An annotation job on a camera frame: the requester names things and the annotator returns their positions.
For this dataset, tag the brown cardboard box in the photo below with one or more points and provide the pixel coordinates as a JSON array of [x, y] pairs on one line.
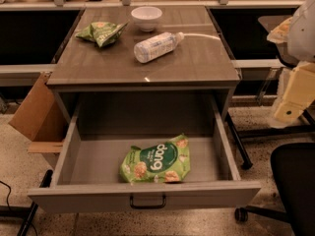
[[40, 119]]

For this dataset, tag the green rice chip bag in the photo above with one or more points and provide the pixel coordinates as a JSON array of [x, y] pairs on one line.
[[167, 162]]

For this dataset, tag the grey open drawer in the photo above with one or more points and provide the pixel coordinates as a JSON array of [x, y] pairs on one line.
[[87, 177]]

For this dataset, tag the clear plastic water bottle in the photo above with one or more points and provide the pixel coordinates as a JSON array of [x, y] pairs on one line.
[[156, 46]]

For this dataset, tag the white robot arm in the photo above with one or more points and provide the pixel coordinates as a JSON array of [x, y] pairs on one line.
[[301, 39]]

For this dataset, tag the crumpled green snack bag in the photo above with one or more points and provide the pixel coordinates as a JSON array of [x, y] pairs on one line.
[[101, 33]]

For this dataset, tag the black office chair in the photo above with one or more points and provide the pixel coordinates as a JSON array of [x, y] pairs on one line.
[[293, 167]]

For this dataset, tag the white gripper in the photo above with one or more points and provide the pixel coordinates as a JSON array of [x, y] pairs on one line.
[[303, 33]]

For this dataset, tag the grey wooden cabinet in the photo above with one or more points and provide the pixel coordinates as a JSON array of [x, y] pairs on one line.
[[184, 91]]

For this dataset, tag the black table leg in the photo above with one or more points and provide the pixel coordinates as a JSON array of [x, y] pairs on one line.
[[247, 163]]

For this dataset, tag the black drawer handle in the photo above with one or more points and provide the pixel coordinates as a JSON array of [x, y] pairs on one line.
[[147, 202]]

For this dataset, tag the white ceramic bowl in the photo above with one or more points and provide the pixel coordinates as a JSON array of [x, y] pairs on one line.
[[146, 18]]

